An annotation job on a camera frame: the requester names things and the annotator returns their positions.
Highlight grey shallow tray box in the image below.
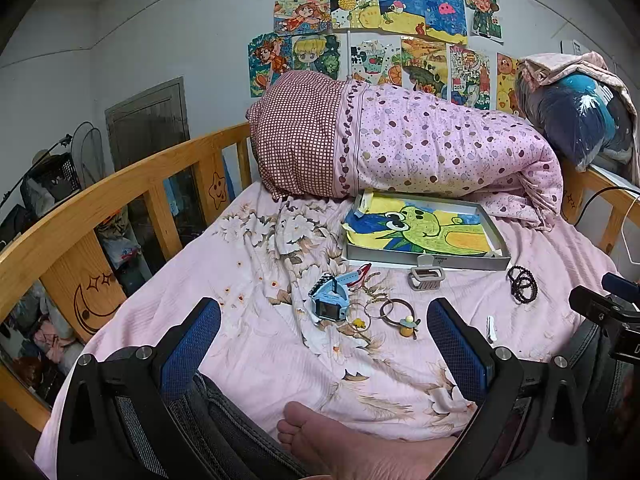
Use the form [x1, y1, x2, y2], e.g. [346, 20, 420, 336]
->
[342, 191, 511, 271]

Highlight grey plastic clasp buckle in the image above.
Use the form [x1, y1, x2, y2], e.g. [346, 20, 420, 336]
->
[408, 255, 446, 292]

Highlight black bead bracelet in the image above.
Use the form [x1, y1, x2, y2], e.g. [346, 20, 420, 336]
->
[505, 264, 539, 305]

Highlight jeans leg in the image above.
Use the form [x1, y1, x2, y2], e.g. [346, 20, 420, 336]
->
[169, 373, 310, 480]

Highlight white hair clip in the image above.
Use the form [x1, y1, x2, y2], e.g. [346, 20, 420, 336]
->
[486, 315, 497, 344]

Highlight black cable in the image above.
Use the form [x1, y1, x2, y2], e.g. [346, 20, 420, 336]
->
[572, 185, 640, 229]

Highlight pink floral bed sheet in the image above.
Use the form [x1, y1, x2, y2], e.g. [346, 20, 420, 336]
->
[35, 183, 614, 479]

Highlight blue clothes in plastic bag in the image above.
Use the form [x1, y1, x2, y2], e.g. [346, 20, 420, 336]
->
[515, 61, 636, 172]

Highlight bare foot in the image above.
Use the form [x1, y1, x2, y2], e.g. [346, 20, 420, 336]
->
[277, 402, 456, 479]

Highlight red checked pillow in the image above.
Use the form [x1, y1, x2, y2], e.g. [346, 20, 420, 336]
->
[246, 70, 346, 202]

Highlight thin metal bangle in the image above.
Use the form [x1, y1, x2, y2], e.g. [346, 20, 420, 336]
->
[347, 300, 383, 334]

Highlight pink dotted rolled quilt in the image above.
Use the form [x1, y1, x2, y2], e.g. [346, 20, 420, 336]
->
[333, 81, 563, 230]

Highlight children's drawings on wall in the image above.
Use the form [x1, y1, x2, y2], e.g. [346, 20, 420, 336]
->
[247, 0, 518, 114]

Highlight wooden bed rail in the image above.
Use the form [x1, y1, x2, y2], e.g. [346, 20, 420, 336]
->
[0, 121, 254, 434]

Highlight brown ring with yellow charm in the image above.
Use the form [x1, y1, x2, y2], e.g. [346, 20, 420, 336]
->
[378, 297, 422, 339]

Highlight dark grey door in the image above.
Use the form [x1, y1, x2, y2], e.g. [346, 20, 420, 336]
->
[105, 77, 190, 171]

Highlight red string bracelet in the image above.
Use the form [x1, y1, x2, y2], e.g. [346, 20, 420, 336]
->
[349, 262, 374, 288]

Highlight standing fan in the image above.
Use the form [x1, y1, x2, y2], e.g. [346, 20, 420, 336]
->
[70, 122, 106, 190]

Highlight light blue smart watch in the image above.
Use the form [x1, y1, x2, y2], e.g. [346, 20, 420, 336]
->
[308, 270, 362, 322]

